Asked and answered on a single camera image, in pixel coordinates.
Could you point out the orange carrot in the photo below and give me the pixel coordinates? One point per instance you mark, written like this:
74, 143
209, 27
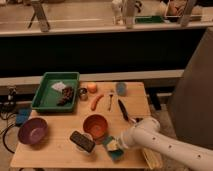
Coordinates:
95, 101

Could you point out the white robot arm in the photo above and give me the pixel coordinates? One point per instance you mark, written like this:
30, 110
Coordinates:
146, 133

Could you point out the purple bowl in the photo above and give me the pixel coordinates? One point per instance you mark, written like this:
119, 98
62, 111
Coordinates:
32, 131

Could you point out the red-brown bowl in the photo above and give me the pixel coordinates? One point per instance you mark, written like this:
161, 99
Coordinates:
96, 125

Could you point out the white cloth in tray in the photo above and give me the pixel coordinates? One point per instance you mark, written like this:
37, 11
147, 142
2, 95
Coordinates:
59, 86

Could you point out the orange cup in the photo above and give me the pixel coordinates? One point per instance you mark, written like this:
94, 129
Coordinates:
92, 87

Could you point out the black rectangular block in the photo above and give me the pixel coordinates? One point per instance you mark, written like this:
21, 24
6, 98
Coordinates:
82, 141

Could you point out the brown item in tray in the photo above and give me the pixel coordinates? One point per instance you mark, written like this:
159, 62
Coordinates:
67, 96

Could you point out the teal sponge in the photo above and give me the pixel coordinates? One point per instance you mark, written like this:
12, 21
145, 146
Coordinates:
112, 149

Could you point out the blue cup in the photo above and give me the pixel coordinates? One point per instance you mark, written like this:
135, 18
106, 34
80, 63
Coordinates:
121, 88

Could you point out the blue box on floor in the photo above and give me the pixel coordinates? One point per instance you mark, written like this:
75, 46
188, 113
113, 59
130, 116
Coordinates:
22, 116

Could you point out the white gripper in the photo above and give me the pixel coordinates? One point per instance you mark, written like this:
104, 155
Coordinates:
125, 141

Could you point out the green plastic tray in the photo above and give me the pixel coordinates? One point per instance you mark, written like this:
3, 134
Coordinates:
46, 98

